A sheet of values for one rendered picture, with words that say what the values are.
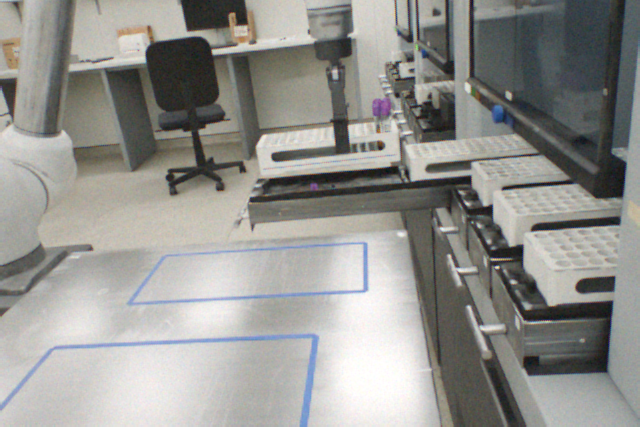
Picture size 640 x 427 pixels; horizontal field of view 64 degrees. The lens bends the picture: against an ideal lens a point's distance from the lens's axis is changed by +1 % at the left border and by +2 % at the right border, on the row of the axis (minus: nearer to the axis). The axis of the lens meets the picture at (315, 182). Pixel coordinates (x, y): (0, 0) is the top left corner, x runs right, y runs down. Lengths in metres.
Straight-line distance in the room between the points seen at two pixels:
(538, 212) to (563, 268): 0.16
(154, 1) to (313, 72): 1.49
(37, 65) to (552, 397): 1.15
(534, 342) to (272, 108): 4.17
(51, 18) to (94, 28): 3.78
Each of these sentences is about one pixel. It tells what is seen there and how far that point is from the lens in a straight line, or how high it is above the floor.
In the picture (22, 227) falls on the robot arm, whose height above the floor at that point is 0.82.
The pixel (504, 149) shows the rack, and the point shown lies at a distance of 1.09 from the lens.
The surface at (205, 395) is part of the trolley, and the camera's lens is 0.60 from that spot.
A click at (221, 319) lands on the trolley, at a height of 0.82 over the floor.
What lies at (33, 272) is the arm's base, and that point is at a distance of 1.26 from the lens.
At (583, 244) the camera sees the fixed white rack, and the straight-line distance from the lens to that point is 0.74.
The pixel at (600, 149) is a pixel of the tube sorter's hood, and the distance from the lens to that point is 0.61.
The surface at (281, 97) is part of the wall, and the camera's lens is 4.67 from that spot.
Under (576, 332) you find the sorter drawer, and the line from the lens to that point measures 0.71.
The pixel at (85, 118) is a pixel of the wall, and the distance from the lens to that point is 5.27.
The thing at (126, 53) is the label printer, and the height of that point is 0.94.
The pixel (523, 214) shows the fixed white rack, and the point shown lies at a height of 0.86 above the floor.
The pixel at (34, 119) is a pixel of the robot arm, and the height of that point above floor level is 1.01.
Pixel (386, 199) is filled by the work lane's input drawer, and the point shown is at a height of 0.79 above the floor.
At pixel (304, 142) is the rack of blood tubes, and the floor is 0.92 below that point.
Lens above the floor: 1.20
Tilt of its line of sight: 20 degrees down
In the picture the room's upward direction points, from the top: 7 degrees counter-clockwise
